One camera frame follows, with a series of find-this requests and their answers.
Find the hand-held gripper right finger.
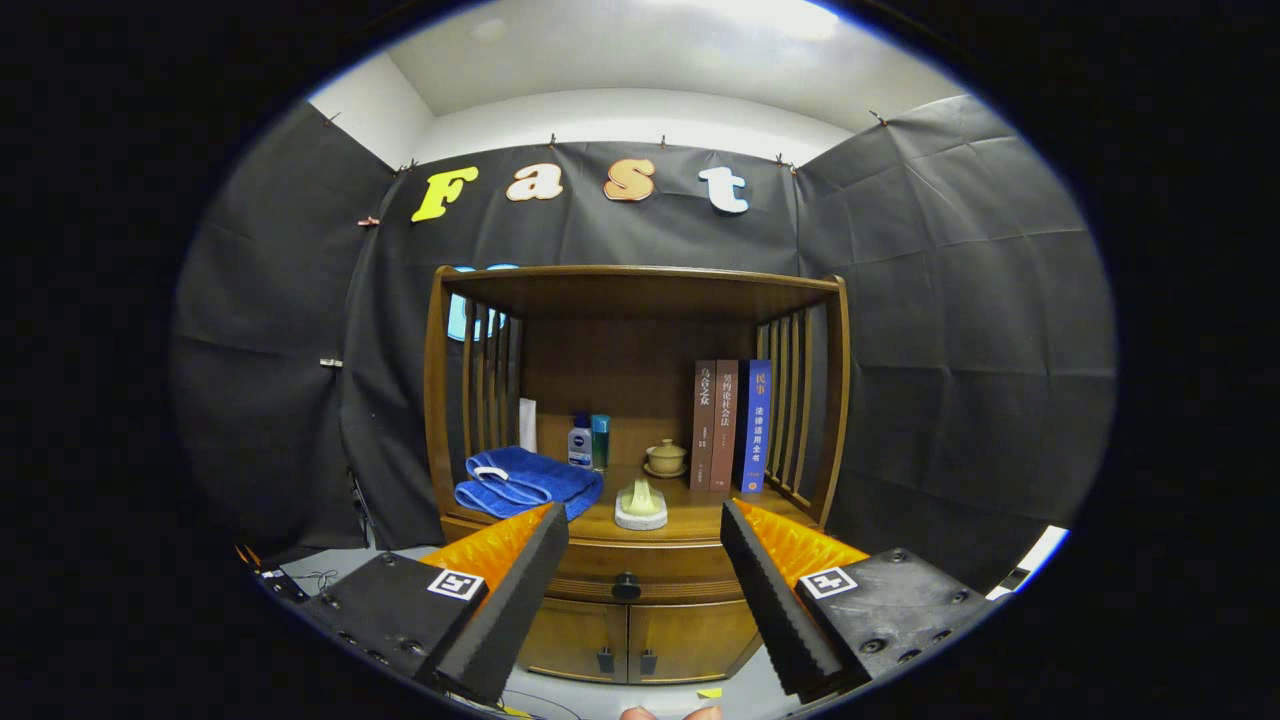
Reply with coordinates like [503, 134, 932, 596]
[720, 497, 993, 703]

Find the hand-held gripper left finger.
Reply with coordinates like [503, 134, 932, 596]
[300, 500, 571, 706]

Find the wooden drawer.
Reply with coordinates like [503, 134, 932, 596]
[545, 540, 746, 606]

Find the green and white scrub brush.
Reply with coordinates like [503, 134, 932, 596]
[613, 478, 670, 532]

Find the wooden cabinet door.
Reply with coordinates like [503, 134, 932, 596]
[515, 597, 631, 685]
[627, 600, 761, 685]

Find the wooden countertop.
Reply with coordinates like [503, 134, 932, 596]
[440, 465, 823, 548]

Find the wooden cabinet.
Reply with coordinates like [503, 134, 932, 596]
[424, 264, 852, 687]

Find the blue folded towel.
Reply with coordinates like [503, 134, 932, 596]
[454, 445, 605, 522]

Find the blue book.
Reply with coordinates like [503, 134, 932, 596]
[735, 359, 773, 495]

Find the reddish brown book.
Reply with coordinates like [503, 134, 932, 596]
[710, 359, 741, 492]

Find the beige lidded teacup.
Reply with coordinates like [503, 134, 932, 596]
[642, 438, 689, 479]

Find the dark brown book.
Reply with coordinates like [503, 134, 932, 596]
[690, 360, 718, 492]

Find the black backdrop cloth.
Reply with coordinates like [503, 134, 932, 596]
[172, 95, 1118, 591]

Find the thin floor cable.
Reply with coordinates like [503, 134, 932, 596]
[500, 688, 581, 720]

